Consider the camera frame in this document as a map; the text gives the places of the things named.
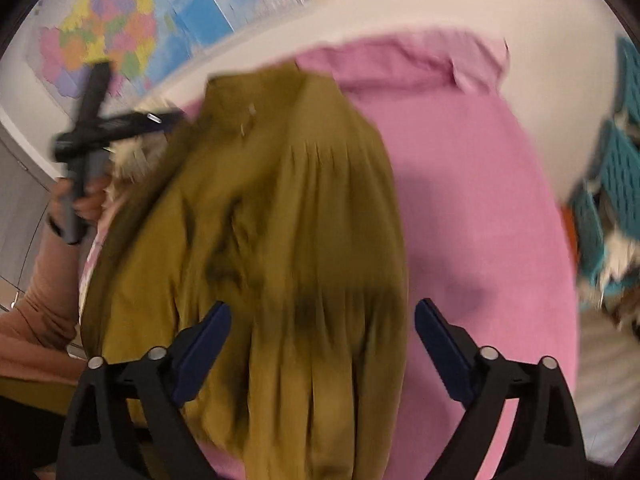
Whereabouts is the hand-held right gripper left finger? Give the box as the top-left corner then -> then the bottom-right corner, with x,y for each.
57,301 -> 232,480

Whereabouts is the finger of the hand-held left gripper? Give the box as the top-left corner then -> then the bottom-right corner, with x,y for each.
102,109 -> 185,142

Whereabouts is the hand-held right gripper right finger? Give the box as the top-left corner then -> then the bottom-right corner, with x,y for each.
414,298 -> 588,480

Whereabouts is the olive green coat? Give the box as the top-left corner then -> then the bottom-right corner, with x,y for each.
80,62 -> 412,480

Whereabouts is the person's left forearm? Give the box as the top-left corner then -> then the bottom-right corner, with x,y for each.
0,217 -> 108,386

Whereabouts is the person's left hand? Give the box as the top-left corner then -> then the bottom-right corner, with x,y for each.
51,176 -> 115,225

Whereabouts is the cream pillow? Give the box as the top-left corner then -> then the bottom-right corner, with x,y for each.
105,97 -> 178,201

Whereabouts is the grey cabinet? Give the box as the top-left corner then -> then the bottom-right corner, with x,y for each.
0,120 -> 68,313

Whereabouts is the pink white patterned cloth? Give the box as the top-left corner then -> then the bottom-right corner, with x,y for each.
80,225 -> 113,291

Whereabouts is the pink bed sheet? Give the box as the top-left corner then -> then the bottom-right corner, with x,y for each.
180,30 -> 582,480

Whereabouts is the teal plastic basket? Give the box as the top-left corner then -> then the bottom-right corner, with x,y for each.
567,119 -> 640,306
612,35 -> 640,123

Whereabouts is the colourful wall map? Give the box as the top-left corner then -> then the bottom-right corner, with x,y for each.
35,0 -> 201,111

